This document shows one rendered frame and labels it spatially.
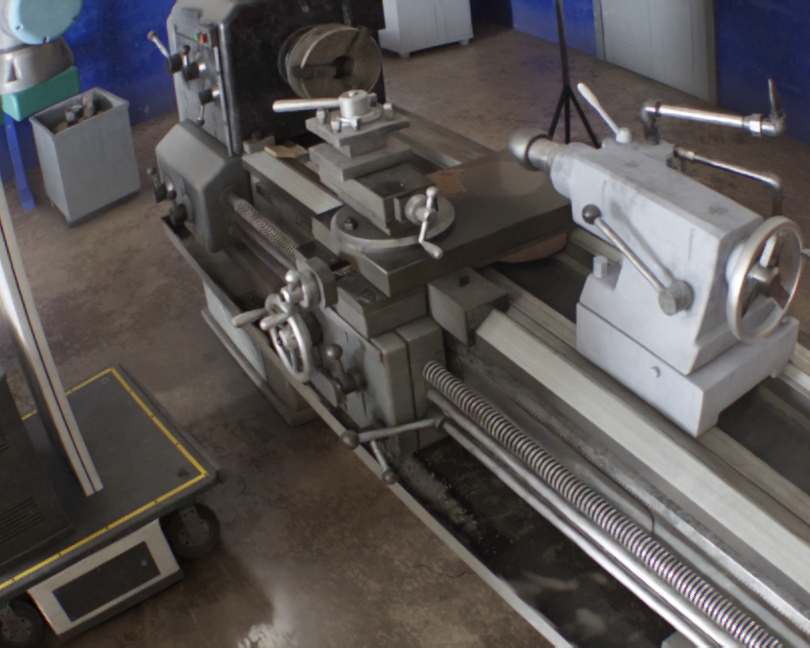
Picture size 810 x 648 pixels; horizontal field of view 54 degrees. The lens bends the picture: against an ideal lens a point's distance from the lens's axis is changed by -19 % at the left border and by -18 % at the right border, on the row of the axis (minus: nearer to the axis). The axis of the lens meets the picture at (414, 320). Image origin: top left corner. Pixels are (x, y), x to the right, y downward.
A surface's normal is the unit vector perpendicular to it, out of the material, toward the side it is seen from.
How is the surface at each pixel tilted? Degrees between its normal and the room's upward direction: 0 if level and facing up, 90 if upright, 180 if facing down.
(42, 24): 94
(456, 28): 90
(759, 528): 36
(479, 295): 0
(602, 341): 90
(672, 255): 76
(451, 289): 0
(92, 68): 90
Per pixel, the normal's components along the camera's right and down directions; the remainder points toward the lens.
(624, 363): -0.84, 0.36
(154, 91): 0.53, 0.43
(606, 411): -0.57, -0.46
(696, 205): -0.09, -0.83
